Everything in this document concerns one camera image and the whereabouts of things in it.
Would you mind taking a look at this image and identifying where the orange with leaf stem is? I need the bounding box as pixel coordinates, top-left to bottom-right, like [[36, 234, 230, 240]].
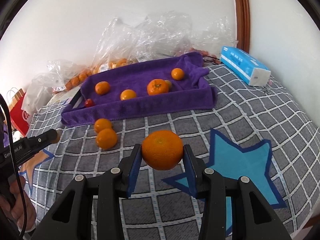
[[147, 79, 169, 95]]

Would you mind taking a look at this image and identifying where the small red apple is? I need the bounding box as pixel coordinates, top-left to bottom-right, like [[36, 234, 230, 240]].
[[84, 99, 95, 108]]

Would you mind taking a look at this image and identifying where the small yellow-green fruit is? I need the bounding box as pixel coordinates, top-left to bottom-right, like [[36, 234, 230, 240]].
[[165, 80, 172, 89]]

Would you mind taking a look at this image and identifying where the grey checked tablecloth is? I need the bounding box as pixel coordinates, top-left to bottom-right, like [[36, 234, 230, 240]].
[[23, 65, 319, 239]]

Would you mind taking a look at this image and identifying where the purple towel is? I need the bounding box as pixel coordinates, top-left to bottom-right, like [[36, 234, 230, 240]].
[[61, 52, 217, 126]]

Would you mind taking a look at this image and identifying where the clear bag of oranges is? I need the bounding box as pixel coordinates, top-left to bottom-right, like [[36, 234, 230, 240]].
[[47, 60, 93, 93]]

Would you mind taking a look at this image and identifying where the clear bag of grapes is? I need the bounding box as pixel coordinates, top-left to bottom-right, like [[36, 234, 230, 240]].
[[136, 11, 238, 60]]

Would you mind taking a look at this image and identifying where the black tray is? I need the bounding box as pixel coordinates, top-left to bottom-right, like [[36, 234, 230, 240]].
[[69, 89, 84, 109]]

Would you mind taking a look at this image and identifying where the person's left hand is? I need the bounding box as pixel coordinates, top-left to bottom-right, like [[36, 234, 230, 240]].
[[1, 180, 36, 231]]

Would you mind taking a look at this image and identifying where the orange mandarin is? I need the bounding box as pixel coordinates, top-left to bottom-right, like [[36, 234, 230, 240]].
[[95, 128, 118, 150]]

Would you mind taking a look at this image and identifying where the small orange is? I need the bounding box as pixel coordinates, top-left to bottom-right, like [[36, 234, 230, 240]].
[[94, 118, 112, 134]]

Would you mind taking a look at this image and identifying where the smooth orange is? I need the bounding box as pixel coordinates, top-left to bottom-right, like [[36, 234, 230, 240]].
[[120, 89, 137, 101]]

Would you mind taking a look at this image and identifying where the red paper shopping bag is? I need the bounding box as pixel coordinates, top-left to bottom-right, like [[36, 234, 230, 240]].
[[9, 88, 30, 136]]

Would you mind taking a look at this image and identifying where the large dimpled orange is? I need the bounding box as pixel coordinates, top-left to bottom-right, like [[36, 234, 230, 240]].
[[95, 81, 111, 95]]

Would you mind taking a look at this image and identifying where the clear bag of tangerines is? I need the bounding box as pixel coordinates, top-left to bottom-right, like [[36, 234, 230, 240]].
[[91, 17, 148, 69]]

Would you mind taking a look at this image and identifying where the blue tissue pack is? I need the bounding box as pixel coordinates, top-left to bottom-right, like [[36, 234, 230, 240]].
[[220, 46, 271, 87]]

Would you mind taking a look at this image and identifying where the brown wooden door frame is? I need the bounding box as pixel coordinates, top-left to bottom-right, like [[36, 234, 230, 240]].
[[235, 0, 251, 53]]

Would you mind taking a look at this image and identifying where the round orange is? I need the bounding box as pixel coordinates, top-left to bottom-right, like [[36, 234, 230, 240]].
[[142, 130, 183, 171]]

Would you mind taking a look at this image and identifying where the black cable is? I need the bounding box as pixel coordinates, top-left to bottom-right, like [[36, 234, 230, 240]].
[[0, 93, 28, 238]]

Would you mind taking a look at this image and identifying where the white plastic bag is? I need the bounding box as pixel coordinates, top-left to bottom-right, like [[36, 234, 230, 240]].
[[21, 72, 61, 115]]

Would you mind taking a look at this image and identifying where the small tangerine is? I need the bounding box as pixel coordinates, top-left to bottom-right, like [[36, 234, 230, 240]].
[[171, 68, 185, 81]]

